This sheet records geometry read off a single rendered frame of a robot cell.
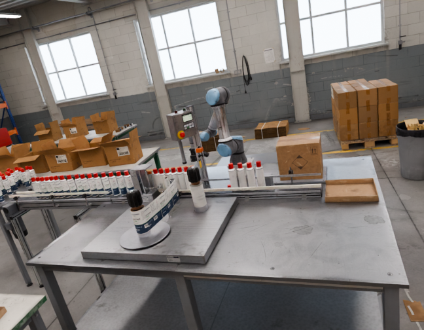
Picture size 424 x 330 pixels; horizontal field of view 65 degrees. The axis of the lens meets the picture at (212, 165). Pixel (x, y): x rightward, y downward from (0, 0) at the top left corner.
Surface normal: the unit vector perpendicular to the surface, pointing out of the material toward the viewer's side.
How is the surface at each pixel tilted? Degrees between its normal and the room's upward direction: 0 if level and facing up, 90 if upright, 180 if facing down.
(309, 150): 90
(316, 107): 90
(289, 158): 90
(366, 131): 90
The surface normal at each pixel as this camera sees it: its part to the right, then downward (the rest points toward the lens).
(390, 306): -0.32, 0.36
